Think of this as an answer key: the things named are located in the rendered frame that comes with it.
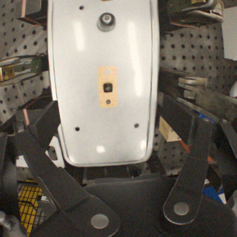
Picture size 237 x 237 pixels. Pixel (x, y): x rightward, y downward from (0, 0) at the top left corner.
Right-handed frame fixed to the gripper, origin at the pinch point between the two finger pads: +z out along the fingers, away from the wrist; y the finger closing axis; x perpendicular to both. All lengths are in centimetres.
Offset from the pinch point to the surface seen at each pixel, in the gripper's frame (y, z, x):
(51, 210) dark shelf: -20.6, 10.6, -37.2
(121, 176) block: 2.7, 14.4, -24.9
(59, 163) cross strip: -13.4, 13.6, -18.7
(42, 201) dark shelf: -22.5, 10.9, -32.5
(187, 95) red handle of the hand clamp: 13.5, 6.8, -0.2
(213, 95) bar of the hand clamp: 14.0, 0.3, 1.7
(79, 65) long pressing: -5.4, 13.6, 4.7
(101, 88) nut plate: -1.3, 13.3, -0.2
